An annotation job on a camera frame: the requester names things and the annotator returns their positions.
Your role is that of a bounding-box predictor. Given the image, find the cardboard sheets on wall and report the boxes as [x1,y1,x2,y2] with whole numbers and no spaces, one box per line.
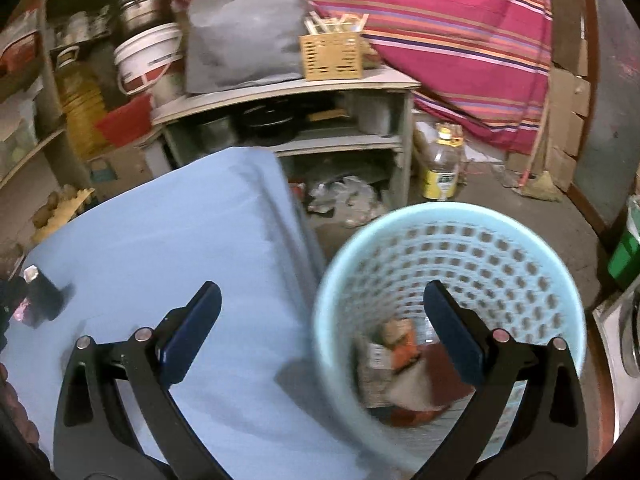
[542,0,593,193]

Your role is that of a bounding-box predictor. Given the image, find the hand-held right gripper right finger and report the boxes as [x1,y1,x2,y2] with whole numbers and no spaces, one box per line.
[412,280,590,480]

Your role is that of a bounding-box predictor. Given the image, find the straw broom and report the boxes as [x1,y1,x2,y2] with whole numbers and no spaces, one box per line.
[517,95,563,203]

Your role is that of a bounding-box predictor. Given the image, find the white plastic bucket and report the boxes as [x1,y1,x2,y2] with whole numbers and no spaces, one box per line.
[114,22,183,96]

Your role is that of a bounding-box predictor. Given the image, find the red plastic basin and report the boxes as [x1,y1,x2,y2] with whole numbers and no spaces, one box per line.
[95,94,153,148]

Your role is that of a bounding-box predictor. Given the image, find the steel bowl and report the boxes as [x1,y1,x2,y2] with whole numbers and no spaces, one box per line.
[617,290,640,381]

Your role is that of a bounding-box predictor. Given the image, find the red striped cloth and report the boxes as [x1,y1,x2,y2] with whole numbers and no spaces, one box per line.
[160,0,553,156]

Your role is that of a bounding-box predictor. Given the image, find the red snack wrapper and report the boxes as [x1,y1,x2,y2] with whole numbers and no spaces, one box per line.
[389,404,447,427]

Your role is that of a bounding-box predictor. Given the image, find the maroon snack wrapper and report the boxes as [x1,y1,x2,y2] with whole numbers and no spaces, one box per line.
[420,345,476,407]

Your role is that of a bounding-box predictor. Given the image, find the orange snack wrapper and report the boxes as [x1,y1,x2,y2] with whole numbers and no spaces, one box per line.
[382,319,422,367]

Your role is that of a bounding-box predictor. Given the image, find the person's left hand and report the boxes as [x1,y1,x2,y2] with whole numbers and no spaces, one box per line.
[0,362,41,446]

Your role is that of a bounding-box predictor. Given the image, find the green plastic bag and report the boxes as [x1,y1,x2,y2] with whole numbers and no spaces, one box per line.
[607,195,640,291]

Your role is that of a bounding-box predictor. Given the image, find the metal pot in cabinet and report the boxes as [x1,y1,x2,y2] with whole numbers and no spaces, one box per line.
[197,115,236,148]

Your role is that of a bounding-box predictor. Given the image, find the light blue plastic basket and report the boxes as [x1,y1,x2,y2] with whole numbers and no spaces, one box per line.
[312,202,588,476]

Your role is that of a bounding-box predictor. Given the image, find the wooden shelf unit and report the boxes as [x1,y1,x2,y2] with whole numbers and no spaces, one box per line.
[0,0,71,196]

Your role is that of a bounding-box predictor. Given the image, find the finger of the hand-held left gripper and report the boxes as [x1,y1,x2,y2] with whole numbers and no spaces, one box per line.
[20,266,67,331]

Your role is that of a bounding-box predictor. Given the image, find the black pan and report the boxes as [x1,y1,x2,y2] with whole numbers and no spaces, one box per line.
[235,102,298,143]

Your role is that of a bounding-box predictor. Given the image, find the crumpled plastic bags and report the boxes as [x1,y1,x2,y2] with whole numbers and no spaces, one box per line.
[305,175,388,228]

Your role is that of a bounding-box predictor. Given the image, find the cardboard box blue print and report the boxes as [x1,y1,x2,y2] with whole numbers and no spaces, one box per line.
[85,140,173,201]

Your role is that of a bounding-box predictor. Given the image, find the yellow egg tray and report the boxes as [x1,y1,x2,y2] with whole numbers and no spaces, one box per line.
[32,187,96,241]

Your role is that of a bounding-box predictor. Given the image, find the white snack wrapper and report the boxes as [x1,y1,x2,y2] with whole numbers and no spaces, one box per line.
[390,364,437,411]

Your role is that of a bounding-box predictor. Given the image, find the large yellow oil jug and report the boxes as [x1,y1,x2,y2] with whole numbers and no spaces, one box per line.
[55,45,111,158]

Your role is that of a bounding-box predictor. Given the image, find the grey cloth cover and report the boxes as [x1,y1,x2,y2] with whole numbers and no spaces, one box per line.
[184,0,310,95]

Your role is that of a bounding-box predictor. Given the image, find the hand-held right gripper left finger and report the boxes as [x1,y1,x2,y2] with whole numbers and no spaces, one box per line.
[52,281,233,480]

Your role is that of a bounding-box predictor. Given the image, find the steel cooking pot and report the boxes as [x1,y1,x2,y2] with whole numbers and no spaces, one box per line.
[117,0,167,38]

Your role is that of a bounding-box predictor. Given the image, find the yellow cutlery holder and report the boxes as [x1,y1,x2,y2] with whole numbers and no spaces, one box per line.
[299,12,370,82]

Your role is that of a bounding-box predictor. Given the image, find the black white patterned wrapper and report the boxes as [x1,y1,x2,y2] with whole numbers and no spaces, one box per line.
[356,340,397,402]

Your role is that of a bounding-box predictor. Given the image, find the potato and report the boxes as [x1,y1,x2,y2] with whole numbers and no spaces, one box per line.
[32,185,78,228]

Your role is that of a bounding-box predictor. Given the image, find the oil bottle yellow label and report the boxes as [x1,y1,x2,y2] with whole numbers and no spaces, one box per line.
[419,122,466,202]

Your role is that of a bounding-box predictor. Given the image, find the low wooden cabinet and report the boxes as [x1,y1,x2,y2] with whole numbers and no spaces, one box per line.
[150,67,422,211]

